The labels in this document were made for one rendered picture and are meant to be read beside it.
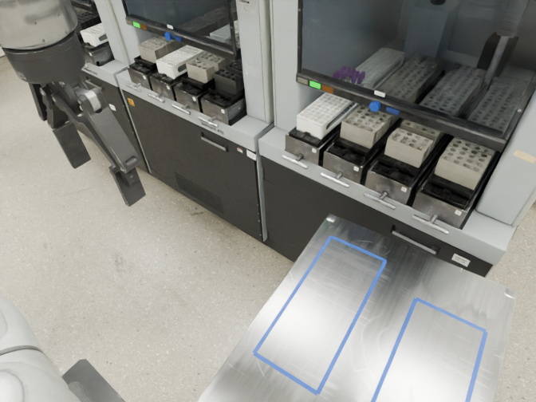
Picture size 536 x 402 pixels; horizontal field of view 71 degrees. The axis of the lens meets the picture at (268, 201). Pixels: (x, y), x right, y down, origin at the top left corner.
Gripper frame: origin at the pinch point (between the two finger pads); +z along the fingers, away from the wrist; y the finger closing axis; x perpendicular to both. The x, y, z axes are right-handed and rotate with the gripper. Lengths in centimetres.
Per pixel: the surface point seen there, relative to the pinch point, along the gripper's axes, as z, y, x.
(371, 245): 38, 28, 41
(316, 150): 40, -4, 66
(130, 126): 77, -119, 66
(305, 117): 35, -13, 72
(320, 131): 36, -6, 70
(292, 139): 40, -14, 66
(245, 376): 38.0, 23.7, -1.1
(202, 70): 33, -62, 73
